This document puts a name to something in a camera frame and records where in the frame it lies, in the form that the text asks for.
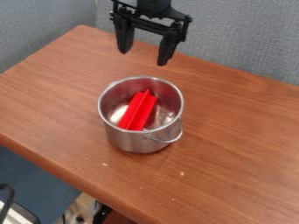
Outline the wooden table leg base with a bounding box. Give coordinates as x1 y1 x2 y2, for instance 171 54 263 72
53 192 112 224

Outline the stainless steel metal pot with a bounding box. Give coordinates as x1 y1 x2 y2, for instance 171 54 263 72
97 76 184 154

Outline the red plastic block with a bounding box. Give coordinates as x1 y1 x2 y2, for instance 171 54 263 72
117 89 156 131

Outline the black cable loop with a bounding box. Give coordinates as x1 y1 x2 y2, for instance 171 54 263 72
0 183 16 224

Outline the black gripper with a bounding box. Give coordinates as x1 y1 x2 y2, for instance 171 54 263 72
111 0 192 67

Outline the grey device under table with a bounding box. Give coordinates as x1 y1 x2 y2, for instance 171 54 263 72
0 202 41 224

